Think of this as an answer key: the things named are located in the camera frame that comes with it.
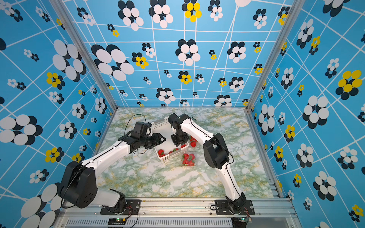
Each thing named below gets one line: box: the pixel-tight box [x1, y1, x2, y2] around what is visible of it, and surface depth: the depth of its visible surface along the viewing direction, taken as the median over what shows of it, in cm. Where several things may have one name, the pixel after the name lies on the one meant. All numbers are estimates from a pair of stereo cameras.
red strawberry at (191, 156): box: [189, 153, 196, 161], surface depth 92 cm
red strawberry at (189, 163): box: [182, 159, 195, 166], surface depth 88 cm
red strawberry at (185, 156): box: [182, 153, 190, 161], surface depth 91 cm
